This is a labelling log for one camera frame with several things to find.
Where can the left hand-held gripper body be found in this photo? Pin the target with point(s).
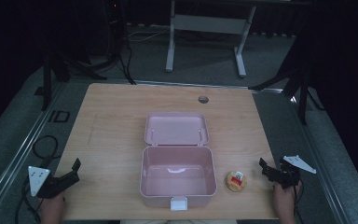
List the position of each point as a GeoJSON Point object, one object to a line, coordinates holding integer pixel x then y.
{"type": "Point", "coordinates": [38, 180]}

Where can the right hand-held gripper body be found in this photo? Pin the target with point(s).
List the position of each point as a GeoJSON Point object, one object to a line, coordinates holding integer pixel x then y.
{"type": "Point", "coordinates": [289, 177]}

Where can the round yellow packet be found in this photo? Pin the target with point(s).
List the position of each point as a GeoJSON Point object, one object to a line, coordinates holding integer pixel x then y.
{"type": "Point", "coordinates": [236, 182]}

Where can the pink plastic storage box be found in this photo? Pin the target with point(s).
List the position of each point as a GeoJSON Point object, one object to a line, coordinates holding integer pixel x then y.
{"type": "Point", "coordinates": [177, 175]}

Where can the person's right hand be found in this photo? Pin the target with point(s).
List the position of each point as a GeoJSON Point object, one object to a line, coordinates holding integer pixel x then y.
{"type": "Point", "coordinates": [286, 197]}

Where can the person's left hand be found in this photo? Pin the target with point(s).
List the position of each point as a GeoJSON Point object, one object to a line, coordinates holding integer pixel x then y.
{"type": "Point", "coordinates": [52, 206]}

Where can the black metal stand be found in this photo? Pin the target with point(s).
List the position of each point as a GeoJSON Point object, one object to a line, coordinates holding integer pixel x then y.
{"type": "Point", "coordinates": [303, 93]}
{"type": "Point", "coordinates": [46, 84]}

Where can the dark computer tower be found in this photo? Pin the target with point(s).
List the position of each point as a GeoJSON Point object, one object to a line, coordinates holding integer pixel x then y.
{"type": "Point", "coordinates": [115, 28]}

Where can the white desk frame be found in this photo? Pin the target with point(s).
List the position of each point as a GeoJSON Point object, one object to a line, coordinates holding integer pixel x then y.
{"type": "Point", "coordinates": [209, 23]}

